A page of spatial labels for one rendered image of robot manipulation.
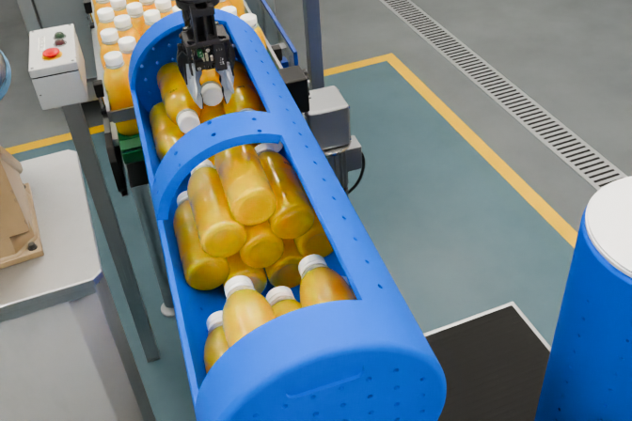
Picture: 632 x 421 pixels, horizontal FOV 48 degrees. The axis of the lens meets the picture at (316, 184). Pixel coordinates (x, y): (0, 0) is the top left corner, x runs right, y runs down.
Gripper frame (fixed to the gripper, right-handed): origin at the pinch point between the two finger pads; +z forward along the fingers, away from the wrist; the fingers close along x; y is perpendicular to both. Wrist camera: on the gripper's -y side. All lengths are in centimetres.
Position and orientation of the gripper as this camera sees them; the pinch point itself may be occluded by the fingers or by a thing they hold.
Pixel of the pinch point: (213, 97)
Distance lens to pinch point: 128.3
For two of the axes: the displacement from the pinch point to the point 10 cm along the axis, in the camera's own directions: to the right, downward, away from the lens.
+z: 0.6, 7.9, 6.1
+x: 9.5, -2.2, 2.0
